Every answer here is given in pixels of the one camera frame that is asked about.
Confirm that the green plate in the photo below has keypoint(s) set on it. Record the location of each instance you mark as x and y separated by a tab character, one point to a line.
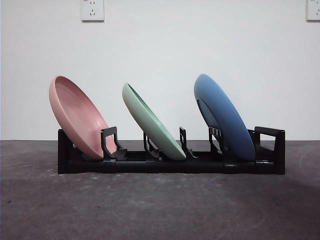
150	125

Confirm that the blue plate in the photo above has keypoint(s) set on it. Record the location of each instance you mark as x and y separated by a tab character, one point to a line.
225	107

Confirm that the pink plate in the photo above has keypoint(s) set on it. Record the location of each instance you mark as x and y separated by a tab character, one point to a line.
75	107

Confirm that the black plastic dish rack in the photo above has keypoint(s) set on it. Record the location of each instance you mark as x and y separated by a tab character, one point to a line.
175	167

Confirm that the white wall socket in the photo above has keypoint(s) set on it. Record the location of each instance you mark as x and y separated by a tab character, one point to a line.
313	10
92	11

